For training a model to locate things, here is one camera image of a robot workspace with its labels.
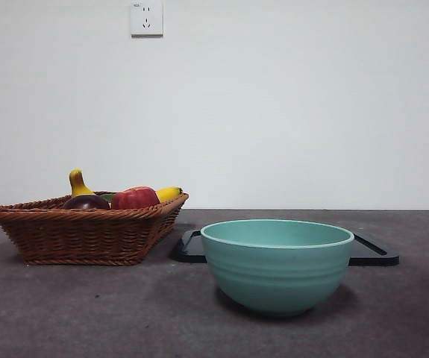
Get teal ribbed bowl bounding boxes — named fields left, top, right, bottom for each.
left=200, top=219, right=355, bottom=318

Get dark red plum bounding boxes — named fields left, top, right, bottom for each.
left=63, top=193, right=110, bottom=210

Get dark teal rectangular tray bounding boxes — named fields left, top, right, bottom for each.
left=172, top=228, right=401, bottom=267

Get red apple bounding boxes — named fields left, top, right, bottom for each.
left=110, top=185, right=161, bottom=210

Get yellow banana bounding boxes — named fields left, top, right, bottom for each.
left=68, top=168, right=184, bottom=204

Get brown wicker basket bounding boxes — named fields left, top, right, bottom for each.
left=0, top=190, right=190, bottom=266

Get white wall socket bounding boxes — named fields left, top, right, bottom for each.
left=130, top=1, right=164, bottom=37

